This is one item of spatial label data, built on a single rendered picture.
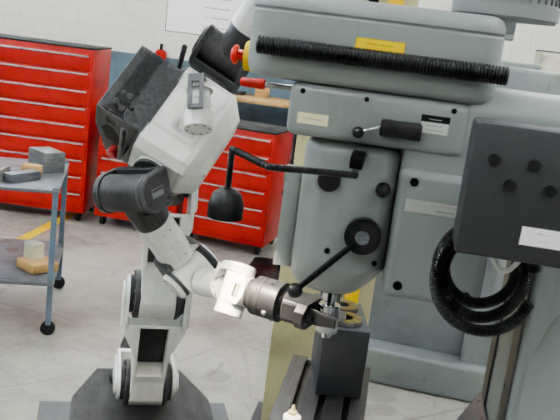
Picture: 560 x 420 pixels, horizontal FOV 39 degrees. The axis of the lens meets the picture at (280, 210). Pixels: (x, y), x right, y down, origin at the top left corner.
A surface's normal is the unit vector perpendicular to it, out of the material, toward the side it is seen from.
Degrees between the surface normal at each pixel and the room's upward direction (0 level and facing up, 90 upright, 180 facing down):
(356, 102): 90
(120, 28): 90
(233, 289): 66
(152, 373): 28
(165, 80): 58
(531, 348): 90
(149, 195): 79
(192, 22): 90
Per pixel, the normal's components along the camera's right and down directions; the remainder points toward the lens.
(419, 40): -0.16, 0.21
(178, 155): 0.24, -0.30
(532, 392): -0.67, 0.06
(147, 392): 0.17, 0.47
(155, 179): 0.88, 0.02
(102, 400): 0.12, -0.97
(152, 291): 0.22, 0.09
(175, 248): 0.65, 0.34
